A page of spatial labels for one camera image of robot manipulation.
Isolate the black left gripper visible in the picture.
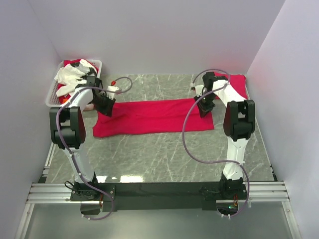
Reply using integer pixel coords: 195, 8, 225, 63
90, 93, 116, 118

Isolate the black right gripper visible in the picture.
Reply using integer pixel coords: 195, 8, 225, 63
194, 91, 217, 119

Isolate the red t-shirt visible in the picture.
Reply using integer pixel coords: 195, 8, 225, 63
57, 59, 100, 104
213, 73, 248, 105
92, 98, 215, 138

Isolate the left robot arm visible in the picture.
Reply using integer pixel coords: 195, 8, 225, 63
49, 77, 122, 200

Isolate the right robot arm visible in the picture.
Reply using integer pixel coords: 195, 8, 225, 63
191, 69, 255, 199

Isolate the red t-shirt in basket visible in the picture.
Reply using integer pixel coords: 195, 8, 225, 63
57, 59, 100, 104

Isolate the folded red t-shirt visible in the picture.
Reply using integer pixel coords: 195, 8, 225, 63
213, 73, 248, 105

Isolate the white plastic laundry basket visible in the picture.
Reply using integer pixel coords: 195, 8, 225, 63
45, 59, 102, 108

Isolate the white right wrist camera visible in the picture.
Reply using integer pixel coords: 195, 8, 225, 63
191, 85, 204, 97

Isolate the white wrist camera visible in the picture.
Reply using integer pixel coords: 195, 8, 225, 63
106, 86, 122, 98
191, 85, 204, 97

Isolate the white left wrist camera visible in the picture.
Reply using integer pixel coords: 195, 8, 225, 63
106, 86, 122, 98

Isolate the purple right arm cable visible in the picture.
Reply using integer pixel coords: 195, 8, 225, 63
181, 67, 251, 219

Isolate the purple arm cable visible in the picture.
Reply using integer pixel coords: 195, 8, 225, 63
56, 76, 134, 222
181, 67, 251, 219

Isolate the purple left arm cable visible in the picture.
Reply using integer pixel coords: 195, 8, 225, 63
56, 76, 134, 222

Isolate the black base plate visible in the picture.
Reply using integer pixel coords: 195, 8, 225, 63
70, 180, 248, 212

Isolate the aluminium rail frame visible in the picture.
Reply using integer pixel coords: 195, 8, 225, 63
14, 161, 302, 239

